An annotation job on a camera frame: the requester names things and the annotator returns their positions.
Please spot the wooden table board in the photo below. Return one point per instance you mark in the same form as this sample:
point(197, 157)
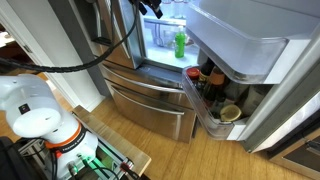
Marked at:
point(110, 136)

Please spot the brown sauce bottle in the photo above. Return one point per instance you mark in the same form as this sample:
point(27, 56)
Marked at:
point(215, 83)

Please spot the dark bottle with yellow label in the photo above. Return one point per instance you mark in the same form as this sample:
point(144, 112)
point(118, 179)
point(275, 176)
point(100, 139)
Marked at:
point(206, 68)

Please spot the fridge body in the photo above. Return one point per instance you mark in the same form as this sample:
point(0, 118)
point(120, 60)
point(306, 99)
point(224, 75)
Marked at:
point(166, 53)

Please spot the jar with grey label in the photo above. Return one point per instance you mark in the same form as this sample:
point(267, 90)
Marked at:
point(253, 100)

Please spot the stainless fridge door with dispenser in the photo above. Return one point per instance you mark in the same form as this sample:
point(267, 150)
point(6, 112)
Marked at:
point(123, 33)

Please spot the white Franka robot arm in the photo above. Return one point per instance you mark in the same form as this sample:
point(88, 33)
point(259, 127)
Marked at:
point(40, 116)

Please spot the open fridge door with bins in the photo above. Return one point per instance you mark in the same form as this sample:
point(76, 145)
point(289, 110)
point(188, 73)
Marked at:
point(293, 66)

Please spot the stainless freezer drawer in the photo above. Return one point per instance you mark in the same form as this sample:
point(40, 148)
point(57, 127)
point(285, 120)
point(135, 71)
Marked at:
point(150, 116)
point(146, 83)

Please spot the green plastic bottle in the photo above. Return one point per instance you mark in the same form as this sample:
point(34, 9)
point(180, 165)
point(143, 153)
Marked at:
point(179, 43)

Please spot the jar with yellow lid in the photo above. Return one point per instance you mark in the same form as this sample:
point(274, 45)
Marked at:
point(230, 113)

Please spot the red black connector plug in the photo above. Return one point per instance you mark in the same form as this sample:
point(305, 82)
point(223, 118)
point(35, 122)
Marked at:
point(128, 168)

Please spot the jar with red cap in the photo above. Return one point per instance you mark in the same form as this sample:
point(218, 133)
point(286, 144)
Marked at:
point(192, 73)

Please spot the clear door bin with bottles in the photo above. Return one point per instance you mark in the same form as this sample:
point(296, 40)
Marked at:
point(200, 110)

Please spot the metal robot mounting frame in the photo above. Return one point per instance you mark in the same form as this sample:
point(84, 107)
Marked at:
point(106, 160)

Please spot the grey drawer cabinet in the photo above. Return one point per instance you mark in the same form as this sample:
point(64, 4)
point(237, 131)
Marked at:
point(296, 156)

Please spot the clear empty door bin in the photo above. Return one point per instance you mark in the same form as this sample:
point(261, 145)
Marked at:
point(233, 50)

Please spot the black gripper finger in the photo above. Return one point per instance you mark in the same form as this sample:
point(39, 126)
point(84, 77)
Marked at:
point(142, 8)
point(157, 10)

